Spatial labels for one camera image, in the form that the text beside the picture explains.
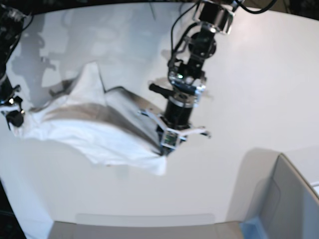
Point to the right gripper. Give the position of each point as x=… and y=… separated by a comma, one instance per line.
x=11, y=105

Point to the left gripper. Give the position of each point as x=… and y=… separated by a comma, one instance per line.
x=174, y=122

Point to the white printed t-shirt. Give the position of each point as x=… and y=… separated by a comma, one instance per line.
x=106, y=126

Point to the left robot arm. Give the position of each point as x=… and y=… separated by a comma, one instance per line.
x=185, y=73

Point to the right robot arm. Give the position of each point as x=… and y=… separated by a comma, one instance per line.
x=12, y=17

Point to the grey cardboard box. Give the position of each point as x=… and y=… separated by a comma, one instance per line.
x=283, y=206

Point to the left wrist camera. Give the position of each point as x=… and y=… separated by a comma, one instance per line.
x=171, y=138

